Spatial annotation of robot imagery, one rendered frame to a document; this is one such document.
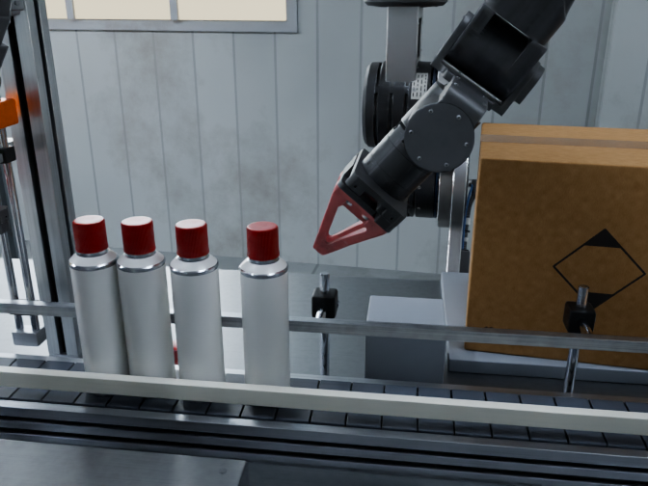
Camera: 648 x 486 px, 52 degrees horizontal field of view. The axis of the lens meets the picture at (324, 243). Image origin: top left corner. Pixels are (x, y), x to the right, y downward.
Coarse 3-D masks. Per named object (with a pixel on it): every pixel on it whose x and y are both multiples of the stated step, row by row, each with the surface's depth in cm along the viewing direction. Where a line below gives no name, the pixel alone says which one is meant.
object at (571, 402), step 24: (0, 360) 83; (24, 360) 83; (312, 384) 78; (336, 384) 78; (360, 384) 78; (120, 408) 74; (144, 408) 74; (168, 408) 74; (192, 408) 74; (216, 408) 74; (240, 408) 74; (264, 408) 74; (288, 408) 74; (600, 408) 74; (624, 408) 74; (432, 432) 70; (456, 432) 70; (480, 432) 70; (504, 432) 70; (528, 432) 70; (552, 432) 70; (576, 432) 70; (600, 432) 70
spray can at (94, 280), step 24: (96, 216) 72; (96, 240) 70; (72, 264) 70; (96, 264) 70; (72, 288) 72; (96, 288) 71; (96, 312) 72; (120, 312) 74; (96, 336) 73; (120, 336) 74; (96, 360) 74; (120, 360) 75
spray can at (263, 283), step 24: (264, 240) 68; (240, 264) 70; (264, 264) 69; (240, 288) 71; (264, 288) 69; (264, 312) 70; (288, 312) 72; (264, 336) 71; (288, 336) 73; (264, 360) 72; (288, 360) 74; (264, 384) 73; (288, 384) 75
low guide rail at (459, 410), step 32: (0, 384) 75; (32, 384) 74; (64, 384) 74; (96, 384) 73; (128, 384) 73; (160, 384) 72; (192, 384) 72; (224, 384) 72; (416, 416) 69; (448, 416) 69; (480, 416) 68; (512, 416) 68; (544, 416) 67; (576, 416) 67; (608, 416) 66; (640, 416) 66
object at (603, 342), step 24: (0, 312) 80; (24, 312) 80; (48, 312) 79; (72, 312) 79; (384, 336) 75; (408, 336) 74; (432, 336) 74; (456, 336) 74; (480, 336) 73; (504, 336) 73; (528, 336) 72; (552, 336) 72; (576, 336) 72; (600, 336) 72
